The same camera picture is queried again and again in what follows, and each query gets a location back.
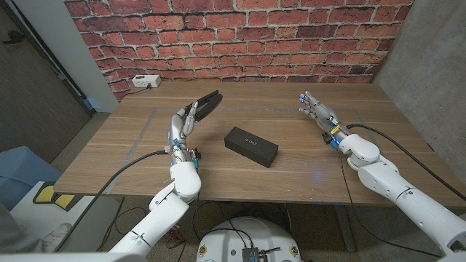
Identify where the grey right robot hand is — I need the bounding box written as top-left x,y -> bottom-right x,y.
299,90 -> 350,145

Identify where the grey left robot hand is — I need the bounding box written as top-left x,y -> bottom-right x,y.
165,100 -> 201,164

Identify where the black stapler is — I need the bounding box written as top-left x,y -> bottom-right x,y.
184,90 -> 224,123

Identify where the black rectangular box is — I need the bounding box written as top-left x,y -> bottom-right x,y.
224,126 -> 280,169

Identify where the white power strip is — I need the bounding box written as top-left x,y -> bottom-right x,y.
131,74 -> 162,89

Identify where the red brick printed backdrop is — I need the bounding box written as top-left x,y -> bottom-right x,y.
63,0 -> 416,101

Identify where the metal table leg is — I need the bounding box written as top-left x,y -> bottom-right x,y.
333,205 -> 357,253

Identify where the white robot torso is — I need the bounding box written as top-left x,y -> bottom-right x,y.
196,217 -> 302,262

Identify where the grey torso electronics module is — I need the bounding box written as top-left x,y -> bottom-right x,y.
242,247 -> 270,262

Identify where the dark grey door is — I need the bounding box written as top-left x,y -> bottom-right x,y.
0,7 -> 92,164

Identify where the white floor board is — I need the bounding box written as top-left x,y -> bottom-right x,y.
10,180 -> 121,252

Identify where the blue upholstered seat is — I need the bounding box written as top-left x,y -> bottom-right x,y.
0,146 -> 63,210

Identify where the white sneaker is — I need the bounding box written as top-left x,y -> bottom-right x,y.
42,222 -> 73,253

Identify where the person's grey trouser leg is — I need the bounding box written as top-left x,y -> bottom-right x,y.
0,202 -> 44,254

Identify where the black power strip cord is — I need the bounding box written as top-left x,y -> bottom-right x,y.
125,85 -> 151,96

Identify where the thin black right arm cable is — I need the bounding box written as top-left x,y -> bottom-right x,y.
338,148 -> 441,258

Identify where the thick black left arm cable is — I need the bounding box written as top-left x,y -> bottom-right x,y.
54,149 -> 172,252

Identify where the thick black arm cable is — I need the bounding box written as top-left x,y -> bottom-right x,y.
345,124 -> 466,201
54,149 -> 172,252

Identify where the black floor cable loop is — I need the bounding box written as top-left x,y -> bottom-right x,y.
191,200 -> 256,250

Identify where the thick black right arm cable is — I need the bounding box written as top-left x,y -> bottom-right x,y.
345,124 -> 466,201

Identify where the orange wire bundle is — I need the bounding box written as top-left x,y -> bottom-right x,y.
165,227 -> 185,247

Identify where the black door handle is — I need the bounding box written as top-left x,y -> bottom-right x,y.
1,29 -> 25,45

